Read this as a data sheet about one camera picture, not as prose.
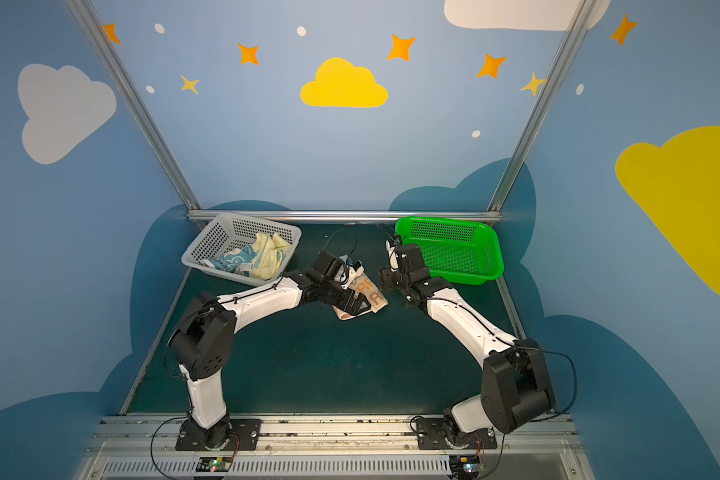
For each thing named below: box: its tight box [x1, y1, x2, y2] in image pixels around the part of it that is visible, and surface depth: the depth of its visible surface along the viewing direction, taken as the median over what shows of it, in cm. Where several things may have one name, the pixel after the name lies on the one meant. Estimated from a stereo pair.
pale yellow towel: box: [250, 232, 291, 281], surface depth 109 cm
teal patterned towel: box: [207, 244, 256, 277], surface depth 106 cm
